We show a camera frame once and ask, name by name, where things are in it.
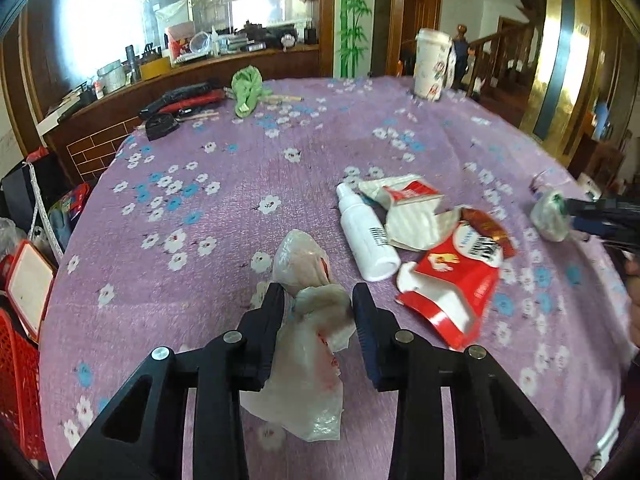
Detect colourful printed bag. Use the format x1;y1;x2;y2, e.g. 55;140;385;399
49;184;92;256

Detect white plastic bag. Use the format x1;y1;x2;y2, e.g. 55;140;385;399
0;217;28;261

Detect black toy pistol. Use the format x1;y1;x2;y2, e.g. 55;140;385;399
140;80;223;116

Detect torn red white carton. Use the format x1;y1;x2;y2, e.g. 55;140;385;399
395;220;505;352

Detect purple floral tablecloth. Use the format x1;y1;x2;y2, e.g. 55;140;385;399
37;76;631;480

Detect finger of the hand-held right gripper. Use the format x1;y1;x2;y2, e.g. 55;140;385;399
562;195;640;218
572;215;640;248

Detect small plastic wad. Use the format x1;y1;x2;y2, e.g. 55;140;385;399
530;189;573;243

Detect white cartoon print cup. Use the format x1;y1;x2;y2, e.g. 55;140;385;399
412;28;453;102

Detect red plastic basket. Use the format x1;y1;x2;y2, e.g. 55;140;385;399
0;305;48;461

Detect black shopping bag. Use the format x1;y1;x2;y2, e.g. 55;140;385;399
0;157;66;221

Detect pile of counter clutter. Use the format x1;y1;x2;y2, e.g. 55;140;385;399
55;20;321;121

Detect white red paper wrapper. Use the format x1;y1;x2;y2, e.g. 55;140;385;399
357;174;446;251

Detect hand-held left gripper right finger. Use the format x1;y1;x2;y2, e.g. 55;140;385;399
351;283;583;480

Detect gold framed panel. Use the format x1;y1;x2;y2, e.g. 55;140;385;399
520;0;601;151

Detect clear plastic bag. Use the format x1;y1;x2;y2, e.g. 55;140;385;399
240;229;357;442

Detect glass partition panel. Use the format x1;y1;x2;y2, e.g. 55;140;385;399
25;0;321;111

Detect green bamboo wall decal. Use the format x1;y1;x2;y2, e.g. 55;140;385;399
336;0;373;78

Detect wooden stair railing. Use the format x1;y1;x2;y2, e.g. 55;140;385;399
452;17;536;106

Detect green cloth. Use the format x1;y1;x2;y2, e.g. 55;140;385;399
231;66;273;118

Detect purple frame eyeglasses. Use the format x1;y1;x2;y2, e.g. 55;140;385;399
529;170;557;195

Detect wooden door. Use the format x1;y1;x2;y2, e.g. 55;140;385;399
400;0;443;76

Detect dark blue jacket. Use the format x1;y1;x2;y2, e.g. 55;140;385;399
450;37;473;91

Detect white plastic bottle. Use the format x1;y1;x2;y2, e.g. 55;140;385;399
336;182;402;282

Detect red pouch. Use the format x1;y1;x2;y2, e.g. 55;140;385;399
160;89;226;113

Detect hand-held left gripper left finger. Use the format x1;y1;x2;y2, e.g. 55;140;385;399
56;282;287;480

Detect wooden partition cabinet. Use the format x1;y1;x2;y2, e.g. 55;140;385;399
37;42;321;181

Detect red rimmed white lid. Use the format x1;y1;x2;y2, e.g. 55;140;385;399
6;240;57;343

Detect red snack packet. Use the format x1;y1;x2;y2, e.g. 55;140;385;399
460;207;516;260

